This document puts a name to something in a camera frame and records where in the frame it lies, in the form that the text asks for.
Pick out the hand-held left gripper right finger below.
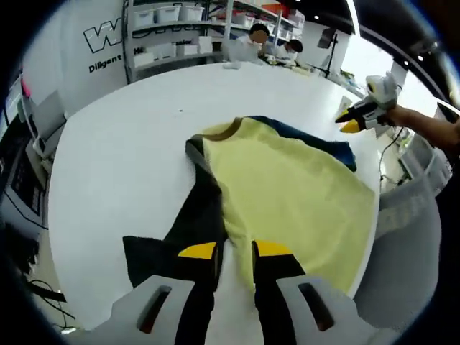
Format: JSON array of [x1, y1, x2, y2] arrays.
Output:
[[250, 239, 361, 345]]

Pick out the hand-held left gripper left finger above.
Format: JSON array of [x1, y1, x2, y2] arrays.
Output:
[[106, 241, 221, 345]]

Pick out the yellow blue grey garment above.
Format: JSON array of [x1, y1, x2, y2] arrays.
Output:
[[121, 115, 377, 345]]

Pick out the round ceiling lights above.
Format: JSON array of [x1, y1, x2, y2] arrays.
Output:
[[402, 41, 439, 68]]

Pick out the black panel on tripod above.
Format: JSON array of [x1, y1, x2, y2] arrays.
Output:
[[316, 27, 341, 78]]

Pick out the white linear ceiling light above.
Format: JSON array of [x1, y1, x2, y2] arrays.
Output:
[[346, 0, 362, 34]]

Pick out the dark equipment cabinet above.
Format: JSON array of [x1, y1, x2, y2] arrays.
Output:
[[1, 139, 51, 231]]

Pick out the grey metal shelving rack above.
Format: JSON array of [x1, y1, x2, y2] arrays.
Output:
[[121, 0, 306, 83]]

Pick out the row of white storage boxes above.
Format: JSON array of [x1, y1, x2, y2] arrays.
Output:
[[132, 1, 306, 58]]

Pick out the thin cable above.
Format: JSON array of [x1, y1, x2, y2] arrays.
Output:
[[377, 127, 405, 184]]

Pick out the black floor cable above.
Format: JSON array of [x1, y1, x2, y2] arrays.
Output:
[[21, 276, 78, 331]]

